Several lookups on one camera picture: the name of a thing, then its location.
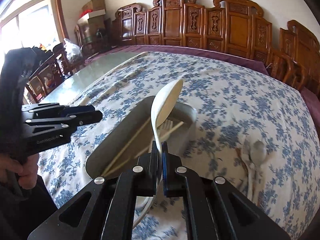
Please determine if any purple armchair cushion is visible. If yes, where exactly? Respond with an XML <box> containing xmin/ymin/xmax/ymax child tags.
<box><xmin>300</xmin><ymin>87</ymin><xmax>320</xmax><ymax>120</ymax></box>

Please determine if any white cardboard box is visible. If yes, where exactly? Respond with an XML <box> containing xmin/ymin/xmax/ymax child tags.
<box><xmin>77</xmin><ymin>9</ymin><xmax>107</xmax><ymax>24</ymax></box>

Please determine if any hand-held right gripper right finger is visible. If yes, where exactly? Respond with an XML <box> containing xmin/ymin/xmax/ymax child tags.
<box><xmin>161</xmin><ymin>141</ymin><xmax>292</xmax><ymax>240</ymax></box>

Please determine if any white spoon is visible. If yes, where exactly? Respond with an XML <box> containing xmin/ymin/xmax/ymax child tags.
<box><xmin>246</xmin><ymin>141</ymin><xmax>267</xmax><ymax>202</ymax></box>
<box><xmin>151</xmin><ymin>79</ymin><xmax>184</xmax><ymax>155</ymax></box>

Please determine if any person's left hand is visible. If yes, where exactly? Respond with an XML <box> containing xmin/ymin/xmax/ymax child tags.
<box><xmin>0</xmin><ymin>152</ymin><xmax>39</xmax><ymax>190</ymax></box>

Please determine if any clear plastic bag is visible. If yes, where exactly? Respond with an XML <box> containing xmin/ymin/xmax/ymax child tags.
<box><xmin>64</xmin><ymin>38</ymin><xmax>82</xmax><ymax>63</ymax></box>

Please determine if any wooden dining chair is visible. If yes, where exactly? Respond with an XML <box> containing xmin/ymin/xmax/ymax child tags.
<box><xmin>26</xmin><ymin>62</ymin><xmax>63</xmax><ymax>100</ymax></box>

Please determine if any white plastic fork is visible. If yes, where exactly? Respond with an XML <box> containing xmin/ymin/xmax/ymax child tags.
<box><xmin>161</xmin><ymin>120</ymin><xmax>174</xmax><ymax>133</ymax></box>

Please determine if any wooden door frame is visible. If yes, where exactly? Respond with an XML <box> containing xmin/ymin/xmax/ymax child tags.
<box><xmin>0</xmin><ymin>0</ymin><xmax>70</xmax><ymax>55</ymax></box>

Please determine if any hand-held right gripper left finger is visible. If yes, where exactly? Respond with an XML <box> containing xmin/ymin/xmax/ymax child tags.
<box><xmin>27</xmin><ymin>141</ymin><xmax>159</xmax><ymax>240</ymax></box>

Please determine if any large brown cardboard box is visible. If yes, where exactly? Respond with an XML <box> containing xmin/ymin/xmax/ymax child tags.
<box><xmin>86</xmin><ymin>16</ymin><xmax>107</xmax><ymax>34</ymax></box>

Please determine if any carved wooden sofa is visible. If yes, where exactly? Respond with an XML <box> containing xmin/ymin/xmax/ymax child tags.
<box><xmin>111</xmin><ymin>0</ymin><xmax>274</xmax><ymax>63</ymax></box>

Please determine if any carved wooden armchair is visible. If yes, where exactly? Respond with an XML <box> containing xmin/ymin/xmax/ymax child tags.
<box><xmin>269</xmin><ymin>20</ymin><xmax>320</xmax><ymax>93</ymax></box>

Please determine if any purple sofa cushion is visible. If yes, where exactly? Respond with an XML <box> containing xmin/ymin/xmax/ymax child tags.
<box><xmin>85</xmin><ymin>45</ymin><xmax>269</xmax><ymax>75</ymax></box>

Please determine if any blue floral tablecloth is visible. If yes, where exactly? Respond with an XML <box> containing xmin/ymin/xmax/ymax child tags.
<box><xmin>37</xmin><ymin>51</ymin><xmax>320</xmax><ymax>240</ymax></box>

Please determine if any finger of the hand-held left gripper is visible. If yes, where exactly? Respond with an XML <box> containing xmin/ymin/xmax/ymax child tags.
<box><xmin>60</xmin><ymin>110</ymin><xmax>103</xmax><ymax>133</ymax></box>
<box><xmin>60</xmin><ymin>105</ymin><xmax>97</xmax><ymax>117</ymax></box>

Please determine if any grey metal box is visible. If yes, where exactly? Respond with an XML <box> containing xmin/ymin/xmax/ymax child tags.
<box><xmin>85</xmin><ymin>95</ymin><xmax>198</xmax><ymax>228</ymax></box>

